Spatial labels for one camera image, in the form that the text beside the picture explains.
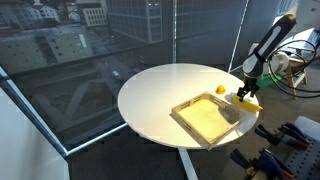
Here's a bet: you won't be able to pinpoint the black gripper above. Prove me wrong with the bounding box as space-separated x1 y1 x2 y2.
236 77 260 103

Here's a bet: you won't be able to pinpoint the yellow banana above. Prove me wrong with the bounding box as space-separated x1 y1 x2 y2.
232 95 264 113

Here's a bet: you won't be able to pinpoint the shallow wooden box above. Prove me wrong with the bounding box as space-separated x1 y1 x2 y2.
170 91 249 151

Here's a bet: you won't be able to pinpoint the small yellow lemon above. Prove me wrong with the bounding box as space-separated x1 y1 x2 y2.
215 84 227 95

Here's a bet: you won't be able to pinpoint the wooden stool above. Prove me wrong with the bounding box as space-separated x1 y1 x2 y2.
283 45 320 101

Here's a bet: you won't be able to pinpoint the diagonal metal window pole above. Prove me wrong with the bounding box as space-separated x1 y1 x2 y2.
227 0 251 73

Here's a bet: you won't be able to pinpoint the perforated metal board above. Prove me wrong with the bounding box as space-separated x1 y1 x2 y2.
284 133 320 180

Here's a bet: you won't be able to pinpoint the white table leg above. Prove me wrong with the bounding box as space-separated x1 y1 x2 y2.
177 147 200 180

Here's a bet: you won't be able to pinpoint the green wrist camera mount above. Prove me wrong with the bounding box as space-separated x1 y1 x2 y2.
255 74 278 90

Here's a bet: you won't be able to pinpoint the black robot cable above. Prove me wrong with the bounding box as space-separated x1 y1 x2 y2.
267 39 320 100

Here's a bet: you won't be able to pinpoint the blue handled bar clamp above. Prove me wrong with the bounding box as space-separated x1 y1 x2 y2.
254 122 310 150
229 148 296 180

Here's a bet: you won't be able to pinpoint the grey window frame bar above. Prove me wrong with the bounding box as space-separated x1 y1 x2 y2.
0 65 128 158

